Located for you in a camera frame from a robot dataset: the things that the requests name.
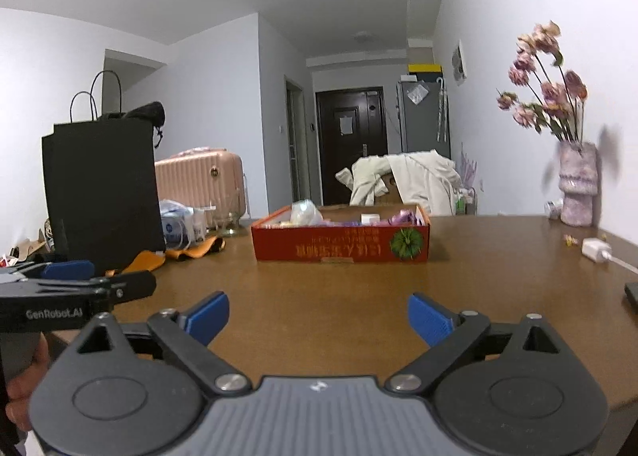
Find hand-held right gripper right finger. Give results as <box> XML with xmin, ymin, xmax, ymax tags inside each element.
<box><xmin>385</xmin><ymin>293</ymin><xmax>574</xmax><ymax>394</ymax></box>

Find dried pink roses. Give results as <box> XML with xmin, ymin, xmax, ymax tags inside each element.
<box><xmin>495</xmin><ymin>20</ymin><xmax>588</xmax><ymax>143</ymax></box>

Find black paper bag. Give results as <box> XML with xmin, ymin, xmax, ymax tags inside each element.
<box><xmin>41</xmin><ymin>70</ymin><xmax>167</xmax><ymax>273</ymax></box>

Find person's left hand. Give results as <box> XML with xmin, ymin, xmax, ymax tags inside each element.
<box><xmin>6</xmin><ymin>334</ymin><xmax>51</xmax><ymax>433</ymax></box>

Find crumpled clear plastic bag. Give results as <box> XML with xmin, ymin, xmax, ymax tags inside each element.
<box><xmin>290</xmin><ymin>199</ymin><xmax>325</xmax><ymax>227</ymax></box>

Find brown wooden chair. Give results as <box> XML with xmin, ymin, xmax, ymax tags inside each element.
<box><xmin>371</xmin><ymin>174</ymin><xmax>405</xmax><ymax>206</ymax></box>

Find pink ribbed suitcase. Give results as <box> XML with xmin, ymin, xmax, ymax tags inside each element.
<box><xmin>154</xmin><ymin>149</ymin><xmax>246</xmax><ymax>228</ymax></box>

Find dark entrance door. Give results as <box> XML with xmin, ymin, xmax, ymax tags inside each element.
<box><xmin>315</xmin><ymin>86</ymin><xmax>389</xmax><ymax>208</ymax></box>

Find white charger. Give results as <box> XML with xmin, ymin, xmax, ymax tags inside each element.
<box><xmin>581</xmin><ymin>236</ymin><xmax>613</xmax><ymax>264</ymax></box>

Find blue white tissue pack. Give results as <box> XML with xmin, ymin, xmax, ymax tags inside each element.
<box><xmin>159</xmin><ymin>199</ymin><xmax>195</xmax><ymax>250</ymax></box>

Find dark cloth bundle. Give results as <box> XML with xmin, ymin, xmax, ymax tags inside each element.
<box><xmin>102</xmin><ymin>100</ymin><xmax>167</xmax><ymax>148</ymax></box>

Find red orange cardboard box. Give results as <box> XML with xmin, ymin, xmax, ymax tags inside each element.
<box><xmin>250</xmin><ymin>204</ymin><xmax>431</xmax><ymax>264</ymax></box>

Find grey side door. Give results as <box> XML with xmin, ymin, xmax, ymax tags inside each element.
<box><xmin>284</xmin><ymin>76</ymin><xmax>313</xmax><ymax>208</ymax></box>

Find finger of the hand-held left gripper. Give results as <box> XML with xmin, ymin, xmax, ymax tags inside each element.
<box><xmin>90</xmin><ymin>270</ymin><xmax>157</xmax><ymax>304</ymax></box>
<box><xmin>22</xmin><ymin>259</ymin><xmax>96</xmax><ymax>283</ymax></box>

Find white folded umbrella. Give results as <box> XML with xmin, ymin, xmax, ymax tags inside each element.
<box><xmin>435</xmin><ymin>77</ymin><xmax>450</xmax><ymax>142</ymax></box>

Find pink textured vase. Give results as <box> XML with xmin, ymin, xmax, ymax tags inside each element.
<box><xmin>557</xmin><ymin>140</ymin><xmax>598</xmax><ymax>227</ymax></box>

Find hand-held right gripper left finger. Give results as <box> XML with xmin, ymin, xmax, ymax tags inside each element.
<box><xmin>65</xmin><ymin>291</ymin><xmax>251</xmax><ymax>396</ymax></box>

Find cream coat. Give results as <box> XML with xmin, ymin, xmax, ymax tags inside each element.
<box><xmin>334</xmin><ymin>149</ymin><xmax>462</xmax><ymax>217</ymax></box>

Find white spray bottle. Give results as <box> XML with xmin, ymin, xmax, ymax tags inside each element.
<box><xmin>191</xmin><ymin>206</ymin><xmax>208</xmax><ymax>243</ymax></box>

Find clear glass beaker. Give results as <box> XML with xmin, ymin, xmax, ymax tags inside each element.
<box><xmin>214</xmin><ymin>191</ymin><xmax>243</xmax><ymax>238</ymax></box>

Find purple wall decoration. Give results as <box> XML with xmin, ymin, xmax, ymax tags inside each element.
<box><xmin>458</xmin><ymin>142</ymin><xmax>480</xmax><ymax>183</ymax></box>

